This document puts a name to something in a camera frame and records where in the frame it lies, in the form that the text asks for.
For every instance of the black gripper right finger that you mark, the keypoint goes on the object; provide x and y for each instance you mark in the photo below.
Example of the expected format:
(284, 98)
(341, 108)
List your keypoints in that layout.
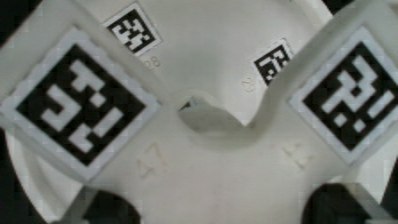
(342, 205)

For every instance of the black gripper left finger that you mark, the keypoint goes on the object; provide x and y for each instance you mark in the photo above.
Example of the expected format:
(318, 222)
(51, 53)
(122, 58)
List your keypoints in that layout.
(101, 208)

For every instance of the white cylindrical table leg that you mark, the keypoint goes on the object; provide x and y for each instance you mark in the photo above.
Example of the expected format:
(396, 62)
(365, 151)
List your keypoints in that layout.
(207, 118)

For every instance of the white round table top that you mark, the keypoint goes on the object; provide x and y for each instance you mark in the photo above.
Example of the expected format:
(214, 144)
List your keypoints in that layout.
(220, 43)

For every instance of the white cross-shaped table base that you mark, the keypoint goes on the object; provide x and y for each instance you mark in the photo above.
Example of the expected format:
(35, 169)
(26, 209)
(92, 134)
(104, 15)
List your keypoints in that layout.
(207, 166)

